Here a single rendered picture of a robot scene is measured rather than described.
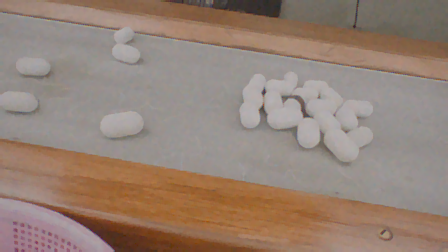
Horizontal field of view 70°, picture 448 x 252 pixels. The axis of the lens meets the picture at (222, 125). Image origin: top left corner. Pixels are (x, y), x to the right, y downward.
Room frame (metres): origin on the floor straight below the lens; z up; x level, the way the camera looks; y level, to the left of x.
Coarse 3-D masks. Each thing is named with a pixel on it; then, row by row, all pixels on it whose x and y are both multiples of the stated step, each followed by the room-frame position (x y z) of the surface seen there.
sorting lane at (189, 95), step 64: (0, 64) 0.33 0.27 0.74; (64, 64) 0.35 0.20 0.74; (128, 64) 0.37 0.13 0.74; (192, 64) 0.40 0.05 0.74; (256, 64) 0.43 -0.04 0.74; (320, 64) 0.46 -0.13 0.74; (0, 128) 0.22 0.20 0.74; (64, 128) 0.23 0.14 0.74; (192, 128) 0.25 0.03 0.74; (256, 128) 0.27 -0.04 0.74; (384, 128) 0.30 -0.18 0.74; (320, 192) 0.19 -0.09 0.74; (384, 192) 0.20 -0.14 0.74
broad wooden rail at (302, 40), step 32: (0, 0) 0.51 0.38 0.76; (32, 0) 0.51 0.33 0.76; (64, 0) 0.52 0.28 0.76; (96, 0) 0.54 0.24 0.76; (128, 0) 0.57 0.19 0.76; (160, 32) 0.48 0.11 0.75; (192, 32) 0.49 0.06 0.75; (224, 32) 0.49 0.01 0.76; (256, 32) 0.49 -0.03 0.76; (288, 32) 0.51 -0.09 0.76; (320, 32) 0.53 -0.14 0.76; (352, 32) 0.55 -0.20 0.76; (352, 64) 0.46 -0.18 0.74; (384, 64) 0.47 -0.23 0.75; (416, 64) 0.47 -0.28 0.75
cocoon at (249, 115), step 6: (246, 102) 0.29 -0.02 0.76; (252, 102) 0.29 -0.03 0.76; (240, 108) 0.28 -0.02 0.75; (246, 108) 0.27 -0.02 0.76; (252, 108) 0.27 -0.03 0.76; (240, 114) 0.27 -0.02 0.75; (246, 114) 0.27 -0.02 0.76; (252, 114) 0.26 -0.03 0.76; (258, 114) 0.27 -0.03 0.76; (240, 120) 0.27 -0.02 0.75; (246, 120) 0.26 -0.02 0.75; (252, 120) 0.26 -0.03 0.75; (258, 120) 0.26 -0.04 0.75; (246, 126) 0.26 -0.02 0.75; (252, 126) 0.26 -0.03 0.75
